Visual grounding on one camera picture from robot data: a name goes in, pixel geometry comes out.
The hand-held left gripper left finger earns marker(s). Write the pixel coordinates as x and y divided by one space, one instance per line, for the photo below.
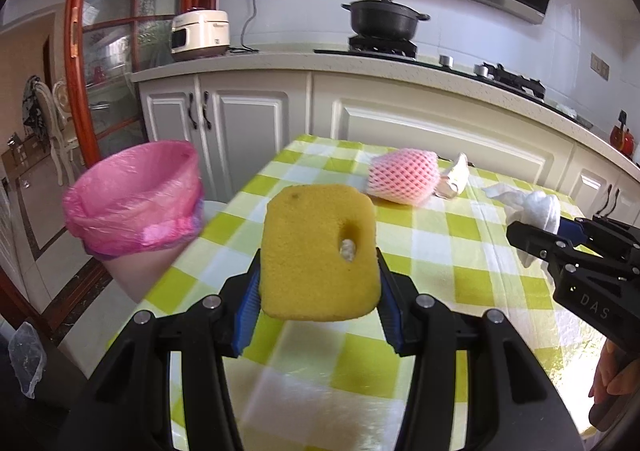
247 316

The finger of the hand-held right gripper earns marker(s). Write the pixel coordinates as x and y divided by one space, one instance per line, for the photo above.
600 231
532 238

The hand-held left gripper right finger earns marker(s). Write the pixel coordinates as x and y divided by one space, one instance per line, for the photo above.
392 321

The white paper towel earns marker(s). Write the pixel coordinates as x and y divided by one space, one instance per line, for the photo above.
535 211

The yellow sponge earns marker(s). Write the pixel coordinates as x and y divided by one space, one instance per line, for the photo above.
310 251

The white trash bin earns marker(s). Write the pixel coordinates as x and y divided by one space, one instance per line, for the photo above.
145 271

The pink trash bag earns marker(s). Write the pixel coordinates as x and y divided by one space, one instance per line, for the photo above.
130 201

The person's right hand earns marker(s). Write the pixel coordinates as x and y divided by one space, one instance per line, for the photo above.
617 376

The green checked tablecloth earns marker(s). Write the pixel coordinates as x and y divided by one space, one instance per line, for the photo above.
450 251

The red kettle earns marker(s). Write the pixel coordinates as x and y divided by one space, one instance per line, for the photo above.
622 138

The printed paper wrapper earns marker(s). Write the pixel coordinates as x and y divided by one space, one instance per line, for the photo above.
454 178

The large pink foam fruit net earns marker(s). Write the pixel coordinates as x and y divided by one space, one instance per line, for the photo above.
402 176

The white kitchen cabinet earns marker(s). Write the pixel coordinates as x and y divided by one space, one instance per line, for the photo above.
240 131

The clear plastic bag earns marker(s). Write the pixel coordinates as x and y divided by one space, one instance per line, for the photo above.
27 358

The black gas stove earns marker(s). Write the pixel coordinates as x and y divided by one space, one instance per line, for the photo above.
385 48

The white ornate chair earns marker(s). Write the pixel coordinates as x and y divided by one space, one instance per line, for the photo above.
62 131

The black cooking pot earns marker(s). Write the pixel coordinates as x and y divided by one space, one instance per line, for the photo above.
385 18

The white rice cooker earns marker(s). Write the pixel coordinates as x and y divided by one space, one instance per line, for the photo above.
200 36

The wooden framed glass door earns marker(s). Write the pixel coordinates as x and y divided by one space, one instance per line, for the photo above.
115 56

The dark patterned cloth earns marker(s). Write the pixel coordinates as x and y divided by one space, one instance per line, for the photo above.
34 106

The small wall socket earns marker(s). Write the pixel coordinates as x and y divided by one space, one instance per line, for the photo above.
599 66

